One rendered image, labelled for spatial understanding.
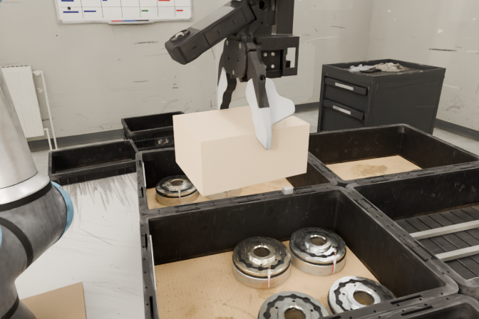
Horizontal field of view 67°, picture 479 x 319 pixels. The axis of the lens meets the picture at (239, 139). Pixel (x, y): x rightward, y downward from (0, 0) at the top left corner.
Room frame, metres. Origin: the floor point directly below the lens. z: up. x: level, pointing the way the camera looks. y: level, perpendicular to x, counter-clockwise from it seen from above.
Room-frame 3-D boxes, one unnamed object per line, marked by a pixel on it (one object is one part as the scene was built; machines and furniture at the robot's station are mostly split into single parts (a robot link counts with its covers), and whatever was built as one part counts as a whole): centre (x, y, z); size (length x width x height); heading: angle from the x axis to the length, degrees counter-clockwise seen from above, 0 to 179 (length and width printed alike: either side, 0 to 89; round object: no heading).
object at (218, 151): (0.49, 0.00, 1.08); 0.16 x 0.12 x 0.07; 116
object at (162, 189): (0.78, 0.15, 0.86); 0.10 x 0.10 x 0.01
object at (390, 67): (2.39, -0.99, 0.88); 0.29 x 0.22 x 0.03; 116
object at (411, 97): (2.29, -0.91, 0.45); 0.60 x 0.45 x 0.90; 116
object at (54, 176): (1.58, 0.69, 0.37); 0.40 x 0.30 x 0.45; 116
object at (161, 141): (2.11, 0.51, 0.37); 0.40 x 0.30 x 0.45; 116
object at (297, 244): (0.55, -0.14, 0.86); 0.10 x 0.10 x 0.01
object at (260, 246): (0.52, -0.04, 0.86); 0.05 x 0.05 x 0.01
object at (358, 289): (0.42, -0.19, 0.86); 0.05 x 0.05 x 0.01
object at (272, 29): (0.50, -0.03, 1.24); 0.09 x 0.08 x 0.12; 116
